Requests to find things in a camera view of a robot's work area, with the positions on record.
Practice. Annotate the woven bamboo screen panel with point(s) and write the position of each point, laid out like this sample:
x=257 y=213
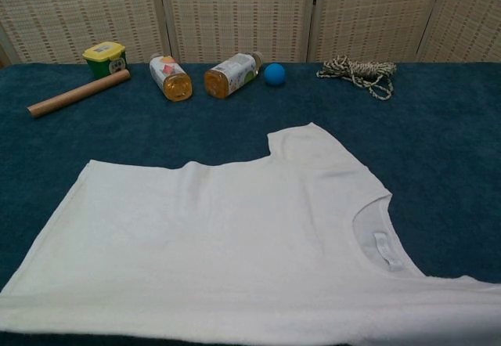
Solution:
x=375 y=13
x=469 y=17
x=78 y=13
x=238 y=13

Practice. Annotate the green container with yellow lid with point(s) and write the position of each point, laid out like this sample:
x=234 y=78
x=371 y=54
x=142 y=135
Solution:
x=103 y=54

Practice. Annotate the white T-shirt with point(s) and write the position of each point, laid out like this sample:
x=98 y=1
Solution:
x=195 y=244

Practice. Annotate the dark blue table cloth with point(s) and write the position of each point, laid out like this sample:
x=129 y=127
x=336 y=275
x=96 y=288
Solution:
x=430 y=127

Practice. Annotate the blue ball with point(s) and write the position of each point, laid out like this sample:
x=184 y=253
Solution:
x=275 y=74

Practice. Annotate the tea bottle with orange label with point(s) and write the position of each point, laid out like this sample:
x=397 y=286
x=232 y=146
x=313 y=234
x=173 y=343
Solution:
x=172 y=76

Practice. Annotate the tea bottle with white-green label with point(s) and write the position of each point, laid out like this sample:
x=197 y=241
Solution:
x=231 y=74

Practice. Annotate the wooden rolling pin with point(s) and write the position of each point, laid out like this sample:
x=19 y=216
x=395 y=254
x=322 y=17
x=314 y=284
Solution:
x=78 y=93

